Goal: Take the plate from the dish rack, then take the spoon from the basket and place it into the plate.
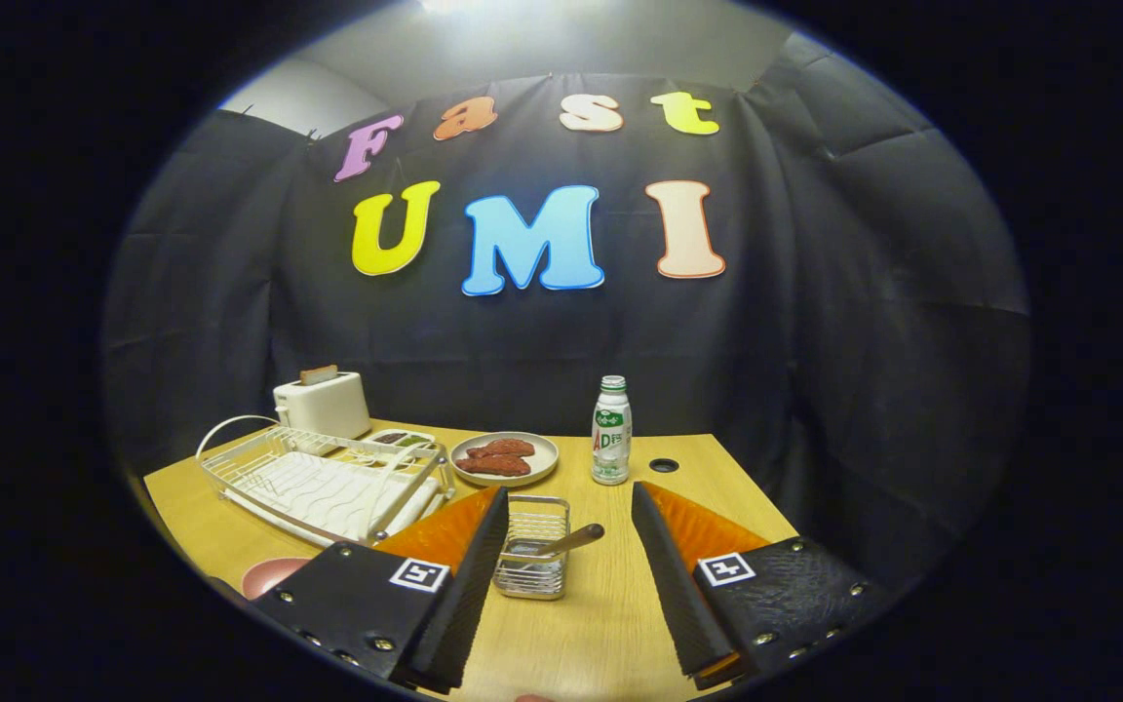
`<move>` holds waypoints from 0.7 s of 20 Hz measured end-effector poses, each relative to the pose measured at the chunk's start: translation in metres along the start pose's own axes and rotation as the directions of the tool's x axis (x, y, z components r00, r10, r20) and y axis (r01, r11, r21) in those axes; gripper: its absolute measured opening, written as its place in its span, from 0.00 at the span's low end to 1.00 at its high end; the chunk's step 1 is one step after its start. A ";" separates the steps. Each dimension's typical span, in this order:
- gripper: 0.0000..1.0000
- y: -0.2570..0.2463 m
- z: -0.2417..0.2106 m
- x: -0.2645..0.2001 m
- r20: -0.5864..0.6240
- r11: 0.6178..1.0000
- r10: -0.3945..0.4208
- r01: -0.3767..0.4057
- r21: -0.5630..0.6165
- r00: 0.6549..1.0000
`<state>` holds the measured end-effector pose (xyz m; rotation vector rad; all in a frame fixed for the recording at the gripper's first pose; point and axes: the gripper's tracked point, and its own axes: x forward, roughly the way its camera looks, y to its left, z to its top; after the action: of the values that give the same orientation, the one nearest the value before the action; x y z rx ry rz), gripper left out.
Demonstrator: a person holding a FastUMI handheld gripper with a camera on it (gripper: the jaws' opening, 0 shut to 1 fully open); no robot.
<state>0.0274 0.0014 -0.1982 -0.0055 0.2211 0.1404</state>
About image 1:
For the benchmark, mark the white drink bottle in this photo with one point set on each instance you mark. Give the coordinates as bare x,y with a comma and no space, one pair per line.
611,439

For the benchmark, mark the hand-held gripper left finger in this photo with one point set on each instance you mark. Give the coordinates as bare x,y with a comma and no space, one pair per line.
469,604

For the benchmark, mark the brown toast slice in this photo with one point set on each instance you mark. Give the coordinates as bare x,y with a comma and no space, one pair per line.
319,374

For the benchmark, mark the beige round plate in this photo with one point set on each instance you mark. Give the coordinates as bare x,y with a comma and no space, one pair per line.
544,458

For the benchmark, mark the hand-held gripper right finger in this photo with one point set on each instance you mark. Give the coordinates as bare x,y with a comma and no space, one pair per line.
678,604

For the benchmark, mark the white divided tray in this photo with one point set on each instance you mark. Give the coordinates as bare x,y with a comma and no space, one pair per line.
428,436

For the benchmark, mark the pile of green beans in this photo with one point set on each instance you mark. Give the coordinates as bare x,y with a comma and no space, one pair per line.
413,442

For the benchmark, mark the black desk grommet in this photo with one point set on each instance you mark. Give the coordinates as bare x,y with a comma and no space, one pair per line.
664,465

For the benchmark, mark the pink plate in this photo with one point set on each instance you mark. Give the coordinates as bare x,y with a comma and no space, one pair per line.
274,575

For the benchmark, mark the brown meat slice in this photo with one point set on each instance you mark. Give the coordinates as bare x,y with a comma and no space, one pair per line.
493,466
503,448

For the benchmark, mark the white toaster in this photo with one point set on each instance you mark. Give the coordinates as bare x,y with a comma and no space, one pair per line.
328,409

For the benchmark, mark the pile of dark beans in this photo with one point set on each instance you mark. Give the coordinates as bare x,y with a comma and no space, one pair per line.
388,439

